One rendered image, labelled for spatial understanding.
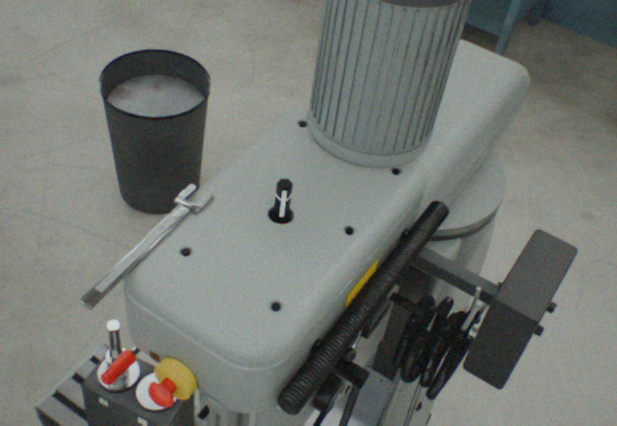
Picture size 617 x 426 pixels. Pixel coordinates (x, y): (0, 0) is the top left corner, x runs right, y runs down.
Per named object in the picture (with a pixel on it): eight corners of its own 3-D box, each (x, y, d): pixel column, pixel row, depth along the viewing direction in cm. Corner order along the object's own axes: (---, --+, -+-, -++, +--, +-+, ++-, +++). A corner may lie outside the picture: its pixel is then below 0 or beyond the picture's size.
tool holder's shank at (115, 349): (125, 360, 166) (122, 330, 158) (110, 362, 165) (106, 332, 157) (123, 347, 168) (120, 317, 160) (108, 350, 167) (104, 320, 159)
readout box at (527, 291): (506, 396, 135) (546, 326, 120) (459, 369, 138) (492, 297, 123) (546, 321, 147) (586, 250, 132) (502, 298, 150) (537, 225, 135)
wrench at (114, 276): (97, 315, 93) (96, 311, 92) (72, 300, 94) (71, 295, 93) (213, 198, 108) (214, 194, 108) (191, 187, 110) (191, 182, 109)
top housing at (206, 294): (258, 438, 101) (266, 372, 90) (109, 336, 110) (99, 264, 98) (419, 230, 131) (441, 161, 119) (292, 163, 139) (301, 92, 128)
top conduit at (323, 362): (296, 420, 99) (299, 406, 96) (270, 403, 100) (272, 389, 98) (446, 220, 127) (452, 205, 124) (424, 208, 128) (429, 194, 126)
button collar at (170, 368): (188, 407, 103) (188, 384, 99) (153, 384, 105) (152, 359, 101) (197, 397, 104) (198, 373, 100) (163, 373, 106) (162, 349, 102)
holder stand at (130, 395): (167, 468, 177) (165, 425, 163) (87, 426, 182) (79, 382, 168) (194, 425, 185) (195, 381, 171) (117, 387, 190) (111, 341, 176)
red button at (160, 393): (167, 416, 101) (167, 400, 98) (144, 400, 102) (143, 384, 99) (183, 398, 103) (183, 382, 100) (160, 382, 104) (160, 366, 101)
